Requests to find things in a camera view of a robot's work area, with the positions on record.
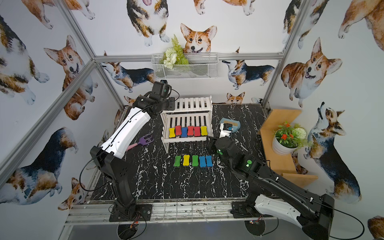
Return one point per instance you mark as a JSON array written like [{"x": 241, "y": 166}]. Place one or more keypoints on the artificial fern with white flowers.
[{"x": 174, "y": 56}]

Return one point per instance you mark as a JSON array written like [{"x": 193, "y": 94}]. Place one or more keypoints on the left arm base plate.
[{"x": 140, "y": 212}]

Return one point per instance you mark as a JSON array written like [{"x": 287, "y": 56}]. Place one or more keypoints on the blue eraser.
[
  {"x": 209, "y": 161},
  {"x": 184, "y": 132},
  {"x": 202, "y": 161}
]

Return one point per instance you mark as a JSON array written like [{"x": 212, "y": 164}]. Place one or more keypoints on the white wire mesh basket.
[{"x": 198, "y": 66}]

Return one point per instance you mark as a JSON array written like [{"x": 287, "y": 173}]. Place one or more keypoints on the yellow eraser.
[
  {"x": 204, "y": 131},
  {"x": 172, "y": 133},
  {"x": 186, "y": 160}
]

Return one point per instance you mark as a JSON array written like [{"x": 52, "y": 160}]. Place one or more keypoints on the white wooden slatted shelf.
[{"x": 195, "y": 112}]

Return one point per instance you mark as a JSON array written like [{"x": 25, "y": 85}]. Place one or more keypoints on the light blue dustpan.
[{"x": 229, "y": 125}]

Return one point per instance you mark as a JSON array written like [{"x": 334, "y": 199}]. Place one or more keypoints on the red eraser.
[
  {"x": 190, "y": 131},
  {"x": 178, "y": 131},
  {"x": 197, "y": 131}
]

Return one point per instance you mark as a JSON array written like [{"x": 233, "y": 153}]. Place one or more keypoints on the light wooden corner shelf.
[{"x": 280, "y": 157}]

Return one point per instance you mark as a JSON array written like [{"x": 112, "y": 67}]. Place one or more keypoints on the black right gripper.
[{"x": 222, "y": 137}]

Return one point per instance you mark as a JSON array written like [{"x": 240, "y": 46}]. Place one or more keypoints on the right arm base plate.
[{"x": 244, "y": 210}]

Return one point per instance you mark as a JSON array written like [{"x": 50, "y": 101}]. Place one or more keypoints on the green eraser top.
[
  {"x": 195, "y": 161},
  {"x": 177, "y": 162}
]

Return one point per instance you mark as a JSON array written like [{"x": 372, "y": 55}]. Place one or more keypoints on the purple pink toy rake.
[{"x": 143, "y": 141}]

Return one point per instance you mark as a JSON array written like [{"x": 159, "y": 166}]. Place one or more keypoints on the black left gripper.
[{"x": 168, "y": 103}]

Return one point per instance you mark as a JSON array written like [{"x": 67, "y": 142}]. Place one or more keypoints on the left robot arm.
[{"x": 108, "y": 157}]

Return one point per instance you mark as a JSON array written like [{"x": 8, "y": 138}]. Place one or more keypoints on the white potted red flower plant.
[{"x": 288, "y": 139}]

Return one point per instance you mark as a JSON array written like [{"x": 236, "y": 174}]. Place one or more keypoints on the aluminium frame post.
[{"x": 301, "y": 16}]

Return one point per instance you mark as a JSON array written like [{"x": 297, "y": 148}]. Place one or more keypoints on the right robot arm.
[{"x": 312, "y": 213}]

